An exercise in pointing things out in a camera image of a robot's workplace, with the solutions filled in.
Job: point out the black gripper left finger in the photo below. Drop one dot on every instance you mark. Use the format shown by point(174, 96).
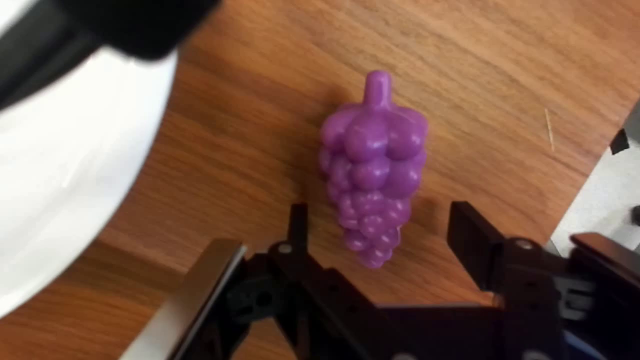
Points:
point(301, 266)

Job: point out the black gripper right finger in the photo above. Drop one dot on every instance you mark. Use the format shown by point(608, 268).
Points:
point(512, 281)

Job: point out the purple toy grape bunch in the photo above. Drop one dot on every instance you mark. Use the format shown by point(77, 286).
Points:
point(373, 171)

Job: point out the white plastic bowl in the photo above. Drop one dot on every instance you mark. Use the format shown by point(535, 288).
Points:
point(60, 180)

